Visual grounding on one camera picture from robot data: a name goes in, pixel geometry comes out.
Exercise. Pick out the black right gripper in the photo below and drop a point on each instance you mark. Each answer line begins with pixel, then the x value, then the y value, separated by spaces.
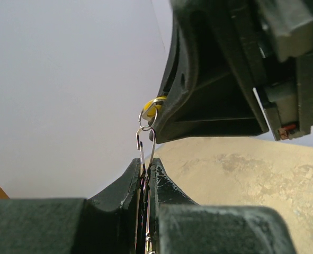
pixel 215 60

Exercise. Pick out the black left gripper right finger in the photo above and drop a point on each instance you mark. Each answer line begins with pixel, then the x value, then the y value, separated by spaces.
pixel 180 225

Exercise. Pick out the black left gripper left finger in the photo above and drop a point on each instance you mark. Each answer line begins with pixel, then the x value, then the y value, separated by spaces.
pixel 104 223

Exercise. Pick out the large silver keyring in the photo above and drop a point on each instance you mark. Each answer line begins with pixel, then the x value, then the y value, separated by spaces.
pixel 143 239

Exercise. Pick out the yellow tag key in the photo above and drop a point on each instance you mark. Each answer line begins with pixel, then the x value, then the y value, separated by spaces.
pixel 150 108

